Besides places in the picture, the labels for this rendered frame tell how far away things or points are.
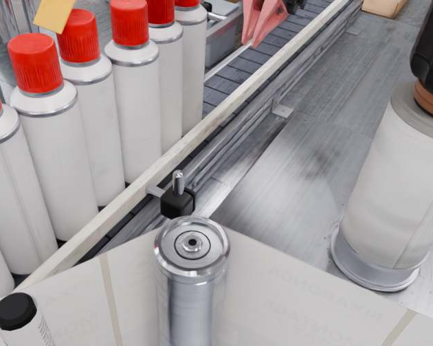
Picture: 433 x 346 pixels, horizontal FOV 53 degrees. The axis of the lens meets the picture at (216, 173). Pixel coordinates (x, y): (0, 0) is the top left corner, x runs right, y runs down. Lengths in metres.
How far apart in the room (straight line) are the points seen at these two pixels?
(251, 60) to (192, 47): 0.28
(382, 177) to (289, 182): 0.18
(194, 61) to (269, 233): 0.21
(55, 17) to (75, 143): 0.10
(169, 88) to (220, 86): 0.22
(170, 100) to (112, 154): 0.09
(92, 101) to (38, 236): 0.13
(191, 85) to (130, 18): 0.15
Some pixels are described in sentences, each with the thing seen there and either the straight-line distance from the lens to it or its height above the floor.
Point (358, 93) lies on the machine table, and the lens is 0.83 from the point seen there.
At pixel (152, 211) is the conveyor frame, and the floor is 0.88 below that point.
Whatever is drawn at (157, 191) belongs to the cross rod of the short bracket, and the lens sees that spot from 0.46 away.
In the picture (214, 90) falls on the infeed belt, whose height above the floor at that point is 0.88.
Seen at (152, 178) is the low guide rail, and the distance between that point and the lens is 0.47.
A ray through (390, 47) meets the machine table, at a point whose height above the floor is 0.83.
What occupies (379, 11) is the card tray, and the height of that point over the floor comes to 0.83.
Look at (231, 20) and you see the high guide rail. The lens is 0.70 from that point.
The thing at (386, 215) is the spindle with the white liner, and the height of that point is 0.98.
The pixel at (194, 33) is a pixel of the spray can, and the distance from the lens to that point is 0.49.
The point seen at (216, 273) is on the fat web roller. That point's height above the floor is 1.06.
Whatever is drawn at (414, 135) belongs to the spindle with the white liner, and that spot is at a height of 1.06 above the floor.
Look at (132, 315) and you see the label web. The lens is 0.28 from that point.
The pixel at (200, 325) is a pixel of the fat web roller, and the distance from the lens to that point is 0.25.
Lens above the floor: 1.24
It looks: 43 degrees down
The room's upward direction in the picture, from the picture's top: 5 degrees clockwise
